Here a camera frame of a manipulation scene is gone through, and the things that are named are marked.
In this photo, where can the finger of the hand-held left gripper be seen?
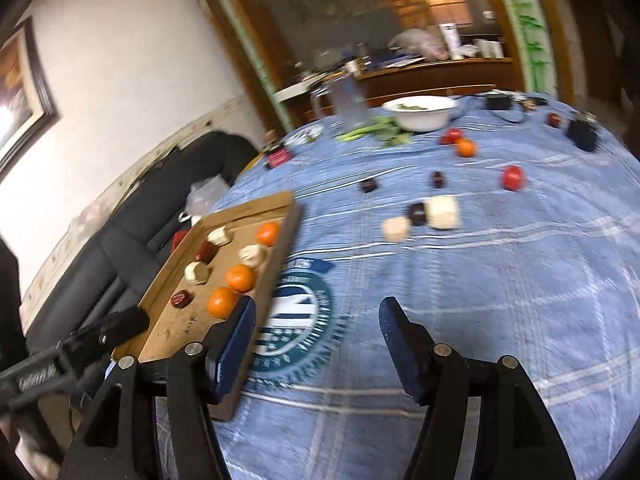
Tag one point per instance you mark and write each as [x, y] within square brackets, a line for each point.
[115, 327]

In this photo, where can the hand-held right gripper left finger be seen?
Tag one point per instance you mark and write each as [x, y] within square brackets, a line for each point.
[235, 345]

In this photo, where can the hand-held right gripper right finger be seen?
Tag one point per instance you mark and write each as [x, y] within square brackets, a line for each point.
[400, 345]

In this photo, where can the small orange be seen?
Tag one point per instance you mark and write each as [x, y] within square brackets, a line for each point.
[222, 302]
[268, 233]
[465, 148]

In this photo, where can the brown cardboard box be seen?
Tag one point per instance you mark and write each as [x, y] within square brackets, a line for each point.
[175, 330]

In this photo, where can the large orange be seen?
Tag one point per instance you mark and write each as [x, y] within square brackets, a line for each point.
[240, 278]

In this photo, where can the small wrinkled red date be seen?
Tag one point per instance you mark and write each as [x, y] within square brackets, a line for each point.
[180, 299]

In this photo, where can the large wrinkled red date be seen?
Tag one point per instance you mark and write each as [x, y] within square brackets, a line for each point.
[205, 252]

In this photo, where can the black sofa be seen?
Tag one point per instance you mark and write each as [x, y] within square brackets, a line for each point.
[125, 240]

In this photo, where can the small red object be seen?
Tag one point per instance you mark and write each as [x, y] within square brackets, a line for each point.
[178, 241]

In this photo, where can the round peeled sugarcane chunk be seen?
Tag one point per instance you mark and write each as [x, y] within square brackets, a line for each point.
[396, 229]

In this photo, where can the blue plaid tablecloth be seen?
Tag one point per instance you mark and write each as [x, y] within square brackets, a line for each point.
[500, 285]

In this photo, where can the dark purple plum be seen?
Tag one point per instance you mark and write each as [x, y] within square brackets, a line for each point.
[416, 214]

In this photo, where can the large peeled sugarcane chunk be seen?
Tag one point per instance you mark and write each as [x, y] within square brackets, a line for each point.
[443, 212]

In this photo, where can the clear plastic bag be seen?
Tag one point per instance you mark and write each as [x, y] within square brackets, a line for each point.
[206, 196]

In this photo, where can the dark wrinkled date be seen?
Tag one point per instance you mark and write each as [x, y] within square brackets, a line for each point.
[368, 185]

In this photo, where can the dark red date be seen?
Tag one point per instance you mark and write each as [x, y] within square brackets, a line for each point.
[554, 120]
[438, 179]

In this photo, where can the small pink box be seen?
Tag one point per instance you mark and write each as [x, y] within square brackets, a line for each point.
[277, 156]

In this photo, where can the red tomato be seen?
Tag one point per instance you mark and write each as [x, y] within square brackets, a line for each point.
[453, 135]
[513, 178]

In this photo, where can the green leafy vegetable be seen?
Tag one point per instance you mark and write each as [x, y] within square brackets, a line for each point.
[382, 131]

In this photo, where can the white bowl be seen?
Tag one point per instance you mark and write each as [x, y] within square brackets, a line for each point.
[422, 116]

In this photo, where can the clear plastic pitcher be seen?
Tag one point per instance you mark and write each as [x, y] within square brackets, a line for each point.
[347, 105]

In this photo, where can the black power adapter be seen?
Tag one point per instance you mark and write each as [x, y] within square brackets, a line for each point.
[499, 101]

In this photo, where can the wooden counter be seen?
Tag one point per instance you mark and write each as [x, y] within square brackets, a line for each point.
[440, 77]

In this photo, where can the black case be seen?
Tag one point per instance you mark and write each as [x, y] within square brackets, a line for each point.
[582, 132]

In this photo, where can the filled translucent plastic bag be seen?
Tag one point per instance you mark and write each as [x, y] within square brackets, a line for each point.
[420, 42]

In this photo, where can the white carton blue print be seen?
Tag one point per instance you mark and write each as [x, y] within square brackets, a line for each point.
[450, 40]

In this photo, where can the framed wall picture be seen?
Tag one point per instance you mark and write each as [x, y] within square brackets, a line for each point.
[20, 95]

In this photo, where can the green bamboo wall decal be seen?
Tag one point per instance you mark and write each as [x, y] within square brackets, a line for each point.
[530, 25]

